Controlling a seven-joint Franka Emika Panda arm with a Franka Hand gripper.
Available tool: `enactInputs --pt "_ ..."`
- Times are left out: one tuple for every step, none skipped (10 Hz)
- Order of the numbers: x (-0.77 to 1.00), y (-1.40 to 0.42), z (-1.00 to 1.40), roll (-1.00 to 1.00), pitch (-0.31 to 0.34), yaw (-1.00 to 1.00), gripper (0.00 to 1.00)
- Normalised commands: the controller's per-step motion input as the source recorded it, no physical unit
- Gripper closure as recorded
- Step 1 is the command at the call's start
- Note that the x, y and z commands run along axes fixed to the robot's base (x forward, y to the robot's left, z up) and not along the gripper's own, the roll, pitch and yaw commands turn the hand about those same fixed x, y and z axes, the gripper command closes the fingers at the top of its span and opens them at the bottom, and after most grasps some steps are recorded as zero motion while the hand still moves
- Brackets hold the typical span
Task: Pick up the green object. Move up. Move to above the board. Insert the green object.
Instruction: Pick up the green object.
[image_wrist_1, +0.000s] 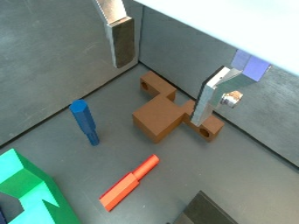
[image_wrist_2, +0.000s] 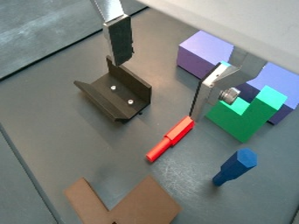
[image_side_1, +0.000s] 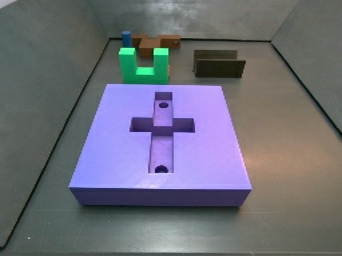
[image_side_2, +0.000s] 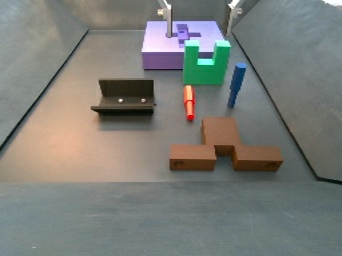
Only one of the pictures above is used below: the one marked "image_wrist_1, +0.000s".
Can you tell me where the brown T-shaped block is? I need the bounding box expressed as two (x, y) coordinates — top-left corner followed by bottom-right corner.
(132, 71), (224, 144)

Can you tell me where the red hexagonal peg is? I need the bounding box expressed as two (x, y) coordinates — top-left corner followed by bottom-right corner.
(99, 155), (160, 212)

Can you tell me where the blue hexagonal peg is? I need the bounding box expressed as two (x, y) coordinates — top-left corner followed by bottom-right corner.
(69, 100), (99, 146)

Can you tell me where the green U-shaped block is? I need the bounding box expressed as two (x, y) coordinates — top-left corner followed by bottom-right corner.
(0, 149), (80, 224)

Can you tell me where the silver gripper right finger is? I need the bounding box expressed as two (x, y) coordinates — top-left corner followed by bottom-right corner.
(191, 66), (256, 126)

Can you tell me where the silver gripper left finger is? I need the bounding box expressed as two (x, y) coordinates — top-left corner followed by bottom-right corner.
(93, 0), (136, 68)

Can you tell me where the black angle bracket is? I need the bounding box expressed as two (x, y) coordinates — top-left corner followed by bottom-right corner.
(165, 191), (239, 224)

